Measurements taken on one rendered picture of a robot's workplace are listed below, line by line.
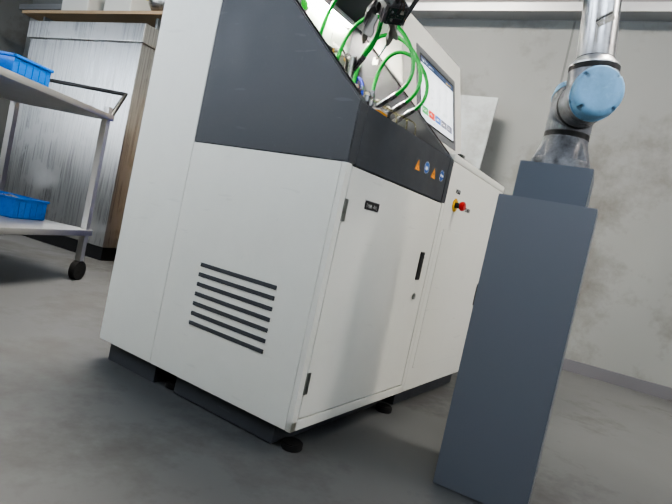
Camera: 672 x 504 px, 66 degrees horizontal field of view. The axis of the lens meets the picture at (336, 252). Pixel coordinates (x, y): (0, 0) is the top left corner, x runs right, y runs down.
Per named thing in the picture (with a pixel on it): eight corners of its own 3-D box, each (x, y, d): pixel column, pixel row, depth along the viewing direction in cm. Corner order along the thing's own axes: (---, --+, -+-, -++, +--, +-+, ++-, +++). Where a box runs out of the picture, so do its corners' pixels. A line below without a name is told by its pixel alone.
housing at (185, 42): (145, 384, 167) (239, -87, 160) (94, 357, 182) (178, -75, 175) (359, 348, 285) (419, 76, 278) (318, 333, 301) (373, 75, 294)
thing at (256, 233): (283, 459, 136) (347, 161, 132) (144, 384, 167) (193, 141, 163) (398, 410, 195) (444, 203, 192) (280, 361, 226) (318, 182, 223)
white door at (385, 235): (299, 420, 137) (354, 165, 134) (292, 417, 139) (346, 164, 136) (402, 385, 192) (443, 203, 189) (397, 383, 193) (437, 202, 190)
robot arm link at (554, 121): (581, 143, 147) (593, 95, 146) (599, 133, 134) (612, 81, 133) (538, 135, 149) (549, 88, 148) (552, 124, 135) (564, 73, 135)
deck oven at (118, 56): (197, 266, 481) (236, 74, 473) (99, 262, 386) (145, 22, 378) (97, 236, 542) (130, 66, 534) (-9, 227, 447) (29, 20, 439)
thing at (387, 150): (355, 165, 136) (368, 104, 135) (341, 163, 138) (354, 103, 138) (441, 202, 188) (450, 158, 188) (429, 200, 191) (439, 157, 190)
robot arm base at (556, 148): (588, 179, 146) (597, 144, 145) (588, 169, 132) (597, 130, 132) (532, 172, 152) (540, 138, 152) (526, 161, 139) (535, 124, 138)
